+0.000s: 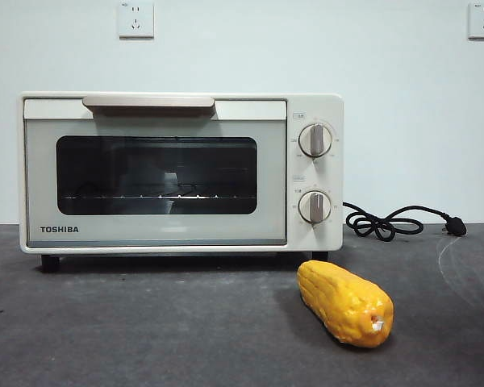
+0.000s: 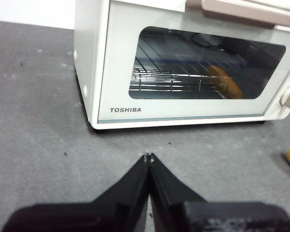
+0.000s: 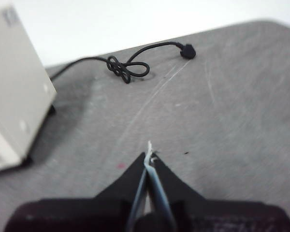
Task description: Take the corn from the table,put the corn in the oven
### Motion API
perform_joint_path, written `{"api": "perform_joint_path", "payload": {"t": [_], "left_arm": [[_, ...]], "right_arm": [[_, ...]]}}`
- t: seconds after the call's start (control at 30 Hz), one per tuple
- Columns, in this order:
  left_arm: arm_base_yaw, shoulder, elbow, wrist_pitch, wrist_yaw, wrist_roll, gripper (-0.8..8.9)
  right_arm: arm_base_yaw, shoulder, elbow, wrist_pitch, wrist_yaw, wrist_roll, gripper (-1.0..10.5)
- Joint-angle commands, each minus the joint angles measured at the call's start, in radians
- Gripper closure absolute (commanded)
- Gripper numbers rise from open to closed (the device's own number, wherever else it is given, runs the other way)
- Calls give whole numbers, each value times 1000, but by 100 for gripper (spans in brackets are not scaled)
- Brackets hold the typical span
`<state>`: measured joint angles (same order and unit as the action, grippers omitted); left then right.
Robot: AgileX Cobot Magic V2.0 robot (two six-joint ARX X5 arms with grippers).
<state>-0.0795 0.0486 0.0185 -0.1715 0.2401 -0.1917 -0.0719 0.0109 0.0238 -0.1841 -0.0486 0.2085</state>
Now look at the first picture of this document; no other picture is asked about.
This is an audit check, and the cream Toshiba toaster oven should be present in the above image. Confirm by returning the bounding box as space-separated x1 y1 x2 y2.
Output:
18 91 344 274

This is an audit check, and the yellow corn cob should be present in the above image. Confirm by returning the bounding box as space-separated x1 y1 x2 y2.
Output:
297 260 395 350

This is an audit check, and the oven glass door with handle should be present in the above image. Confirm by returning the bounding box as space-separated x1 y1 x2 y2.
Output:
23 95 288 248

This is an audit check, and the black power cable with plug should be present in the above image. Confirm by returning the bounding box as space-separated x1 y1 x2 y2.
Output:
341 201 468 239

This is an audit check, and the cream temperature knob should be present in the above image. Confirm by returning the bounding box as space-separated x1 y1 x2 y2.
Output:
298 123 334 159

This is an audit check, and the metal wire oven rack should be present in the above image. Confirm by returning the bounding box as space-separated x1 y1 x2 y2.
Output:
60 193 257 202

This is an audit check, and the cream timer knob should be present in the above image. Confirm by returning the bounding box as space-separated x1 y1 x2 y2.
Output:
298 190 332 225

